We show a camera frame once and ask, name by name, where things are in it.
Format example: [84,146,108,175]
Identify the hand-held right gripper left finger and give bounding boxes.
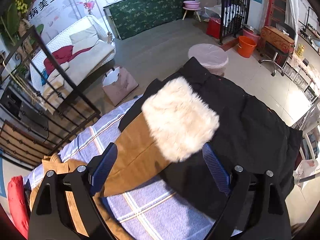
[28,142,118,240]

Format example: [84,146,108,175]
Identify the red lattice door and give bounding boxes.
[265,0,290,30]

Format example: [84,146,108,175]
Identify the green patterned counter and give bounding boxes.
[104,0,195,40]

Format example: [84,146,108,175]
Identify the cream sofa pillow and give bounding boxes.
[70,26,100,52]

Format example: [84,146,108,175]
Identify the white swing sofa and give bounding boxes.
[29,15,117,98]

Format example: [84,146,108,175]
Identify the pale paper shopping bag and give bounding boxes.
[102,66,139,107]

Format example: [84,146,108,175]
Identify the pink bucket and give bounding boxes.
[242,29,262,43]

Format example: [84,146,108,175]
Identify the white plastic bag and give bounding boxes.
[292,159,319,190]

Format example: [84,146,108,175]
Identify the brown suede fur-lined coat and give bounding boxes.
[29,76,220,240]

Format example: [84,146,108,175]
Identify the white hanging cloth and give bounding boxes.
[285,0,300,43]

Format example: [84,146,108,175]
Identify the white metal trolley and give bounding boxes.
[291,102,320,160]

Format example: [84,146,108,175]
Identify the black iron fence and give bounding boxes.
[219,0,252,45]

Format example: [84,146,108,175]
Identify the orange bucket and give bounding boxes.
[237,36,257,58]

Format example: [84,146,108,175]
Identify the small pink stool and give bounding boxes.
[182,6,202,22]

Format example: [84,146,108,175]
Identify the red bin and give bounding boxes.
[206,16,223,39]

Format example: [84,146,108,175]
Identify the swivel stool with chrome base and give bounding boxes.
[259,42,292,77]

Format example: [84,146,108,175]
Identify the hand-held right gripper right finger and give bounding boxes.
[202,143,292,240]

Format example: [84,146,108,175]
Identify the plant with yellow flowers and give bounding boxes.
[0,0,45,45]

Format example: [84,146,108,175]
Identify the round white covered stool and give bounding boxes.
[188,44,229,77]

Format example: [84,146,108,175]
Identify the pink hanging ornament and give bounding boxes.
[80,0,97,14]

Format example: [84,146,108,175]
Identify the red down jacket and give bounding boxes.
[7,176,30,239]

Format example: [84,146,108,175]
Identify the black cabinet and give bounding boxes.
[1,86,49,135]

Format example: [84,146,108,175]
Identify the red cloth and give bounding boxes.
[44,45,90,74]

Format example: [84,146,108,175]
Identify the wall shelves with bottles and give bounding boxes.
[299,5,320,53]

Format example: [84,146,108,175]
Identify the black coat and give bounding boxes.
[120,56,303,230]

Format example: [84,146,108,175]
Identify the blue plaid bed sheet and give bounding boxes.
[24,94,240,240]

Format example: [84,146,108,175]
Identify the storage shelf with baskets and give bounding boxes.
[285,52,320,103]

